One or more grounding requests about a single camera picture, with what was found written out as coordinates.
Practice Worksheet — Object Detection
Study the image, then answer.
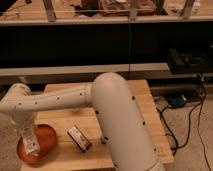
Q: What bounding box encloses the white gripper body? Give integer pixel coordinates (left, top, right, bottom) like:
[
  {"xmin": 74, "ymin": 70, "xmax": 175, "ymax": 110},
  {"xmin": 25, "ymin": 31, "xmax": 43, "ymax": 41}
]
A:
[{"xmin": 12, "ymin": 117, "xmax": 34, "ymax": 134}]

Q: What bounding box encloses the black equipment on shelf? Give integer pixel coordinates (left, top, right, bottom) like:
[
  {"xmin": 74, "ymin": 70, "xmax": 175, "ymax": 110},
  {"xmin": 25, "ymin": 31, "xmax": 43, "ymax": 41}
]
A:
[{"xmin": 167, "ymin": 49, "xmax": 213, "ymax": 74}]

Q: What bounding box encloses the dark shelf unit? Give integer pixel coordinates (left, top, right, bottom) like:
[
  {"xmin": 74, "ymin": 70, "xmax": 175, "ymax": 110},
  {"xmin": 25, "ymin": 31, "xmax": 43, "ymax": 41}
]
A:
[{"xmin": 0, "ymin": 0, "xmax": 213, "ymax": 88}]

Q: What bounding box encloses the wooden table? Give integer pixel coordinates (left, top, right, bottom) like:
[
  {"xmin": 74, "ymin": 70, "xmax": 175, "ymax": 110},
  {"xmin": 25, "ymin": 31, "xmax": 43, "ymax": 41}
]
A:
[{"xmin": 21, "ymin": 80, "xmax": 174, "ymax": 171}]

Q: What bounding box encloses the blue power adapter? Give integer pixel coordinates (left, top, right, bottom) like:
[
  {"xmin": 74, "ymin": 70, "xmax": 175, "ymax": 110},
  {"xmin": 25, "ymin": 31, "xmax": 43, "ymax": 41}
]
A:
[{"xmin": 166, "ymin": 96, "xmax": 186, "ymax": 108}]

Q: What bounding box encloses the red and black box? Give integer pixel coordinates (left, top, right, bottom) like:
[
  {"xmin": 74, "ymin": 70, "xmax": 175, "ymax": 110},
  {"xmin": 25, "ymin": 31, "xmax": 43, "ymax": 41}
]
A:
[{"xmin": 67, "ymin": 126, "xmax": 92, "ymax": 152}]

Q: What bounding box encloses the orange ceramic bowl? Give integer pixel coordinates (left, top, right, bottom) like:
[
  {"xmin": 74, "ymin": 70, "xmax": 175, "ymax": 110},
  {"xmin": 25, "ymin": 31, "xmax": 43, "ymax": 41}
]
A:
[{"xmin": 17, "ymin": 124, "xmax": 57, "ymax": 164}]

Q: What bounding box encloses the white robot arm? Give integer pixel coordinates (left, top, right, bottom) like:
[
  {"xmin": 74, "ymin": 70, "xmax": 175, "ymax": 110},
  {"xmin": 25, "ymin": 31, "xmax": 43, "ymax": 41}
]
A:
[{"xmin": 0, "ymin": 73, "xmax": 165, "ymax": 171}]

